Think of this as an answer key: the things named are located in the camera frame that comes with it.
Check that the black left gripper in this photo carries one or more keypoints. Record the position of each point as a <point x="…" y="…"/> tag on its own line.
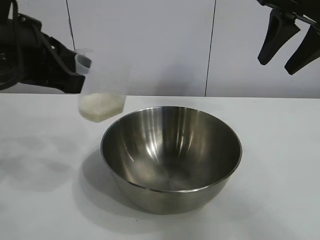
<point x="47" y="62"/>

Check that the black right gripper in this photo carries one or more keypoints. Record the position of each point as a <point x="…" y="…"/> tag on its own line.
<point x="295" y="7"/>

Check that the clear plastic measuring cup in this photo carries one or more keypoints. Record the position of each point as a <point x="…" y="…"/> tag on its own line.
<point x="107" y="80"/>

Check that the white rice grains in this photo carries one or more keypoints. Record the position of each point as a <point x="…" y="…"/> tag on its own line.
<point x="100" y="106"/>

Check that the stainless steel mixing bowl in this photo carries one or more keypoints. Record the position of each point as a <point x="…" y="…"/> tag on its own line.
<point x="172" y="200"/>

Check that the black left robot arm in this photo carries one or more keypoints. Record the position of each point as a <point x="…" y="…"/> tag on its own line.
<point x="15" y="50"/>

